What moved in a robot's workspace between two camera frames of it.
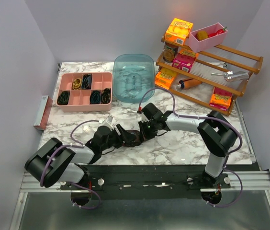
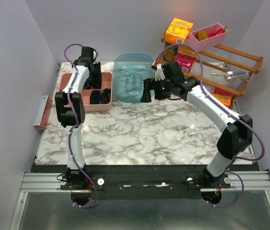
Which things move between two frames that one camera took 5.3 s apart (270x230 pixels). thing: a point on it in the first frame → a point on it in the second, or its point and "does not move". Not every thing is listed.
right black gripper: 145,135 → 146,97
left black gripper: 127,136 → 97,75
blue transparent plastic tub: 133,74 does not move
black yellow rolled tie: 106,94 does not move
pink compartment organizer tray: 83,92 does not move
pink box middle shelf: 184,61 does not move
